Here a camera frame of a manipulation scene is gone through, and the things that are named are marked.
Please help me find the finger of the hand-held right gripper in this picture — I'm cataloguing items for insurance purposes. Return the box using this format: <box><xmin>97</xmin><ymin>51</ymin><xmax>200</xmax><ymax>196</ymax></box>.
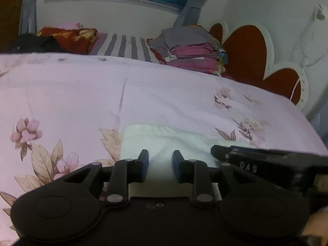
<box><xmin>211</xmin><ymin>145</ymin><xmax>232</xmax><ymax>162</ymax></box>

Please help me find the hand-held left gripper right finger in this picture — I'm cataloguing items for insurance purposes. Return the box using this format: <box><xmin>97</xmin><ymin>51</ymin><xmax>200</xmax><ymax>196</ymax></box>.
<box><xmin>172</xmin><ymin>150</ymin><xmax>258</xmax><ymax>207</ymax></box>

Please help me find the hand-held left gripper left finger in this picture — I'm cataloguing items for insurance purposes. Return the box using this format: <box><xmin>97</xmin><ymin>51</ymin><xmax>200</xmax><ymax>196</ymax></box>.
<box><xmin>63</xmin><ymin>149</ymin><xmax>149</xmax><ymax>207</ymax></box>

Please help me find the white small garment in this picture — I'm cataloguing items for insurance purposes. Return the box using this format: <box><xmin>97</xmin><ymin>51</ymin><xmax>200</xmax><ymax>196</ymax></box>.
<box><xmin>120</xmin><ymin>124</ymin><xmax>257</xmax><ymax>201</ymax></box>

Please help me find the stack of folded clothes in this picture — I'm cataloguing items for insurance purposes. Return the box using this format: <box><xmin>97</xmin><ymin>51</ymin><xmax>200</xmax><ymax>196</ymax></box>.
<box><xmin>147</xmin><ymin>25</ymin><xmax>229</xmax><ymax>77</ymax></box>

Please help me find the person's right hand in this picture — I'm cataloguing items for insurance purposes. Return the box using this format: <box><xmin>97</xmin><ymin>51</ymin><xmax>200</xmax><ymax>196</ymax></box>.
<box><xmin>302</xmin><ymin>206</ymin><xmax>328</xmax><ymax>246</ymax></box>

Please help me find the pink floral blanket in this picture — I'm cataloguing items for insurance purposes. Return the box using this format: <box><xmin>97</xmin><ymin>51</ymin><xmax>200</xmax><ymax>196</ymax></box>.
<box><xmin>0</xmin><ymin>52</ymin><xmax>328</xmax><ymax>237</ymax></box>

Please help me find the heart-shaped red white headboard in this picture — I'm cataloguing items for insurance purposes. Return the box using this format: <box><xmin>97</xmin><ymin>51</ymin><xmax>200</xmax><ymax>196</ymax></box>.
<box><xmin>209</xmin><ymin>22</ymin><xmax>309</xmax><ymax>111</ymax></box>

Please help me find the grey striped bed sheet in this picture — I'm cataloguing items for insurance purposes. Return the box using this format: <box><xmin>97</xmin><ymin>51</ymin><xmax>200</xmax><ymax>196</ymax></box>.
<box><xmin>89</xmin><ymin>33</ymin><xmax>160</xmax><ymax>62</ymax></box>

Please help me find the red patterned pillow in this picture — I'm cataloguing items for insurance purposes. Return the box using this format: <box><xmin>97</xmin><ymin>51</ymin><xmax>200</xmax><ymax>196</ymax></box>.
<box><xmin>36</xmin><ymin>27</ymin><xmax>99</xmax><ymax>55</ymax></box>

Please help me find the grey curtain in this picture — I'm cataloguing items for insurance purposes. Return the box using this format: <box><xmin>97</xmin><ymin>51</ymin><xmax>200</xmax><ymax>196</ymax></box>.
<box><xmin>173</xmin><ymin>0</ymin><xmax>207</xmax><ymax>29</ymax></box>
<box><xmin>20</xmin><ymin>0</ymin><xmax>39</xmax><ymax>35</ymax></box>

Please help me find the black cloth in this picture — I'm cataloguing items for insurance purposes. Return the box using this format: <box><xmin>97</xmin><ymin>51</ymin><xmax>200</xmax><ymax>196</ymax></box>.
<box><xmin>9</xmin><ymin>33</ymin><xmax>67</xmax><ymax>54</ymax></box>

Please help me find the brown wooden door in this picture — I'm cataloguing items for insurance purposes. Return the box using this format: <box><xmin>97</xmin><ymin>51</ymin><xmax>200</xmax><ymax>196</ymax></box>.
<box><xmin>0</xmin><ymin>0</ymin><xmax>24</xmax><ymax>52</ymax></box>

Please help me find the white cable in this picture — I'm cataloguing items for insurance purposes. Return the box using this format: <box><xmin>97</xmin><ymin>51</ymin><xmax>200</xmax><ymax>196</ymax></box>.
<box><xmin>289</xmin><ymin>3</ymin><xmax>326</xmax><ymax>101</ymax></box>

